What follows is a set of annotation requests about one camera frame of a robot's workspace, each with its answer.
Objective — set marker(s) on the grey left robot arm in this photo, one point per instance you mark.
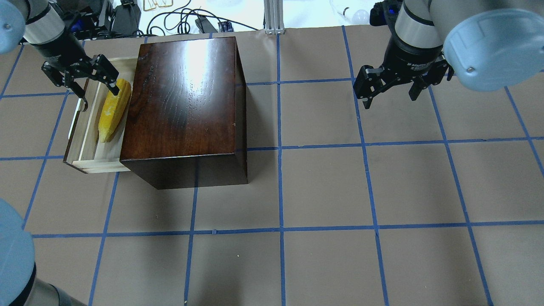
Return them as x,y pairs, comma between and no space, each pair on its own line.
37,22

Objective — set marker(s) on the aluminium frame post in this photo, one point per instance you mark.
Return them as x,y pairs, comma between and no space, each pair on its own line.
273,17

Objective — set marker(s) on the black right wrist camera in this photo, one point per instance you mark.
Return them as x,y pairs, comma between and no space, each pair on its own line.
385,12

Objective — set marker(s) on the gold wire rack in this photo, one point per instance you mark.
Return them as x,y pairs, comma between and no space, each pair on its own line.
149,5

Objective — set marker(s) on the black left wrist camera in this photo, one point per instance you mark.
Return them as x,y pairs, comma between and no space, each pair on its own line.
82,25

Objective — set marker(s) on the yellow corn cob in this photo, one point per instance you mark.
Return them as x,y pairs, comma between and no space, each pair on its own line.
113,110

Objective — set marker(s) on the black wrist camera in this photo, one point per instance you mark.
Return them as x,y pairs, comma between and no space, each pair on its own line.
385,12
82,25

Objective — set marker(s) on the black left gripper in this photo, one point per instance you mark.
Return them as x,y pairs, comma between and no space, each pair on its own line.
59,50

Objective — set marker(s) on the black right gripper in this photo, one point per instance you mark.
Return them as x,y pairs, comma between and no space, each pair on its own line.
410,56

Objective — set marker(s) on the white light bulb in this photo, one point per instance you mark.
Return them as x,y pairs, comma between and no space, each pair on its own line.
350,12

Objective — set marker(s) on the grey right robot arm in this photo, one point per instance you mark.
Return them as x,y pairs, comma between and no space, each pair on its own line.
486,44

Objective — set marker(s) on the black power adapter with cable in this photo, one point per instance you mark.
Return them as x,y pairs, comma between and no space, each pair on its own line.
184,21

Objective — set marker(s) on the dark wooden drawer cabinet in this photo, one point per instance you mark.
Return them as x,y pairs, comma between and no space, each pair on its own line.
186,123

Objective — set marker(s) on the black equipment pile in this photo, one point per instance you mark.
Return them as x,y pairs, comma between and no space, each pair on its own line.
114,21

